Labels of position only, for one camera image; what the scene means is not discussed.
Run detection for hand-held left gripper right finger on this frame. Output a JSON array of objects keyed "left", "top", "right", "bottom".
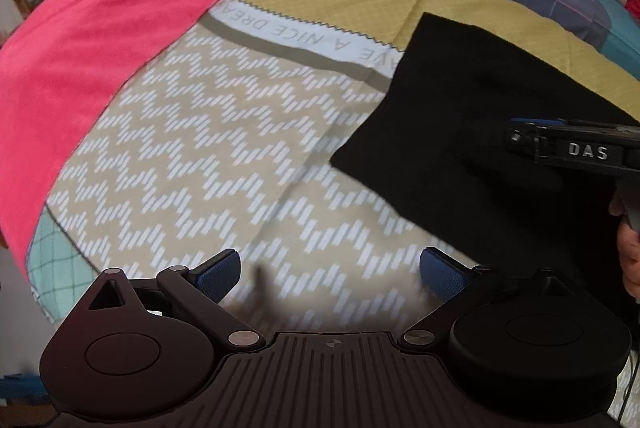
[{"left": 399, "top": 247, "right": 582, "bottom": 352}]

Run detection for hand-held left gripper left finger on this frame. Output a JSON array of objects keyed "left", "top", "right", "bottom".
[{"left": 74, "top": 249, "right": 267, "bottom": 353}]

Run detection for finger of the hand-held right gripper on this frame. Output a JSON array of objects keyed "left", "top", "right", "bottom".
[{"left": 505, "top": 119, "right": 562, "bottom": 157}]

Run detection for black pants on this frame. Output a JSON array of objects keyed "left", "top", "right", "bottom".
[{"left": 329, "top": 12, "right": 640, "bottom": 305}]

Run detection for person's right hand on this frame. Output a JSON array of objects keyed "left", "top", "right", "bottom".
[{"left": 609, "top": 194, "right": 640, "bottom": 299}]

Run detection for yellow and beige patterned bedsheet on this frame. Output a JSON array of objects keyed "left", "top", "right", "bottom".
[{"left": 27, "top": 0, "right": 640, "bottom": 340}]

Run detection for pink blanket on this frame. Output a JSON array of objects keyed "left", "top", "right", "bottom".
[{"left": 0, "top": 0, "right": 322, "bottom": 279}]

